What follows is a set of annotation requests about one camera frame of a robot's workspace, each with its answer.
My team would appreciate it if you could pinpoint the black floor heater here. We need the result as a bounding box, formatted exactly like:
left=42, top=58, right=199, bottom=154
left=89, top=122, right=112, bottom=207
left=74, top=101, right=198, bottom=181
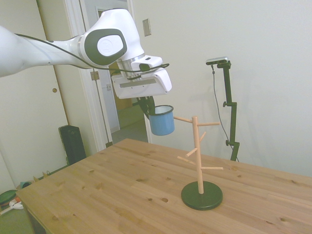
left=58, top=124, right=87, bottom=167

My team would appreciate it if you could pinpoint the grey camera on stand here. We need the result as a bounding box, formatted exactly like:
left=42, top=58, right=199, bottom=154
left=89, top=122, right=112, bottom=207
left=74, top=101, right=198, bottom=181
left=206, top=56, right=230, bottom=66

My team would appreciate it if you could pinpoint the white sliding closet door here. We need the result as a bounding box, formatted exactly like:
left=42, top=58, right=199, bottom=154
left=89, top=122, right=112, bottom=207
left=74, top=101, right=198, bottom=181
left=36, top=0, right=98, bottom=156

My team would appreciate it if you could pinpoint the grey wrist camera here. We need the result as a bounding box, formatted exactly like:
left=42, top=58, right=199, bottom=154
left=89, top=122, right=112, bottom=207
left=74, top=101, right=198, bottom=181
left=119, top=78, right=157, bottom=90

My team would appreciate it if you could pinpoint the white open door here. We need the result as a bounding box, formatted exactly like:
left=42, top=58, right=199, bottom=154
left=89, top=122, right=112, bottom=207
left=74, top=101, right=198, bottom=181
left=79, top=0, right=114, bottom=148

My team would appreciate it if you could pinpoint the green round floor object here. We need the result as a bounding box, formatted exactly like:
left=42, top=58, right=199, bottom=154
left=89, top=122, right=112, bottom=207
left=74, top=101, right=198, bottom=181
left=0, top=189, right=18, bottom=208

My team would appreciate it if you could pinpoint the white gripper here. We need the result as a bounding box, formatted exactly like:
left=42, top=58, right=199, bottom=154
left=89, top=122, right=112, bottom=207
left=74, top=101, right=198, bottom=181
left=111, top=69, right=173, bottom=120

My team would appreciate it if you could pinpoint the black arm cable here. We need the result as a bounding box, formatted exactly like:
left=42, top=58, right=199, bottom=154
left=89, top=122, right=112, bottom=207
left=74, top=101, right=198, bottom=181
left=14, top=33, right=171, bottom=81

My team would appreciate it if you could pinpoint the blue enamel mug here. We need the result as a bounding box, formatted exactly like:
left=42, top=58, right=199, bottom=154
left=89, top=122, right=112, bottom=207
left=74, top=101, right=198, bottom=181
left=148, top=104, right=176, bottom=137

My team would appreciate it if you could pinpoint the white floor tool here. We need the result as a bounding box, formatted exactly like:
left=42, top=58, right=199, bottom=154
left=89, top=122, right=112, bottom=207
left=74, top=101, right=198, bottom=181
left=0, top=199, right=24, bottom=215

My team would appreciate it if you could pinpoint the black camera stand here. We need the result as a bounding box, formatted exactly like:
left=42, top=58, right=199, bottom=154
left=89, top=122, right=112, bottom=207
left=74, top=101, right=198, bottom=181
left=216, top=62, right=241, bottom=162

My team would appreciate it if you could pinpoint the wooden hallway door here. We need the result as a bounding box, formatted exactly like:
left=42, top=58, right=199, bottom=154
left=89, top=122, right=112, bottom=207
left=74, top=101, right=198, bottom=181
left=115, top=97, right=134, bottom=111

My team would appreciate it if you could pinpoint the metal wall plate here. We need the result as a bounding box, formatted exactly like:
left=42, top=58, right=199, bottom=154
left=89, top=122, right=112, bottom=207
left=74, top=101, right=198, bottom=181
left=142, top=19, right=152, bottom=38

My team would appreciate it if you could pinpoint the wooden mug tree black base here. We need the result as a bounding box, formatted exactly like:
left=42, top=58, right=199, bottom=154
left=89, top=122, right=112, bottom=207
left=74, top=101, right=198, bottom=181
left=173, top=115, right=224, bottom=212

